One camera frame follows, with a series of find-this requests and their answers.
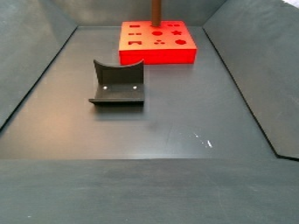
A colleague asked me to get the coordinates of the brown oval peg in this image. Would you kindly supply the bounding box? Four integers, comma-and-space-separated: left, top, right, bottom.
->
151, 0, 162, 27

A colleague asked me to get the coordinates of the red shape sorter block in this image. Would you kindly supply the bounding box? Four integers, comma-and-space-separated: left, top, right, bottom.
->
119, 21, 198, 65

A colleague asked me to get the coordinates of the black curved holder bracket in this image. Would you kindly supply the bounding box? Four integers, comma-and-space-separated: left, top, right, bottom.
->
89, 60, 146, 105

